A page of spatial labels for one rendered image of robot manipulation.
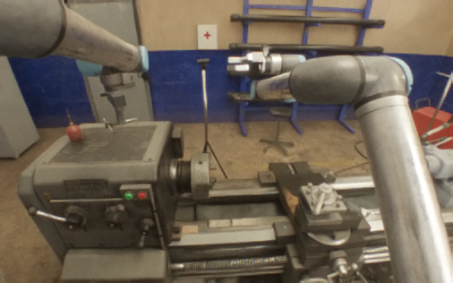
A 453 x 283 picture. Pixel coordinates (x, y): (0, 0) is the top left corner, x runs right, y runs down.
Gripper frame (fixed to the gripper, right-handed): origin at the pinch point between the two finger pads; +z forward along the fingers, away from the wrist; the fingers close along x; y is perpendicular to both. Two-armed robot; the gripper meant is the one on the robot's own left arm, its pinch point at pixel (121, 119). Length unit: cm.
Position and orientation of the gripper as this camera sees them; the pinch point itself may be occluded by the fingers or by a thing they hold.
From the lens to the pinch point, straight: 113.9
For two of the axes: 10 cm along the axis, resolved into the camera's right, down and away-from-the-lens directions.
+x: 6.2, 3.9, -6.8
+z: -0.1, 8.7, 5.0
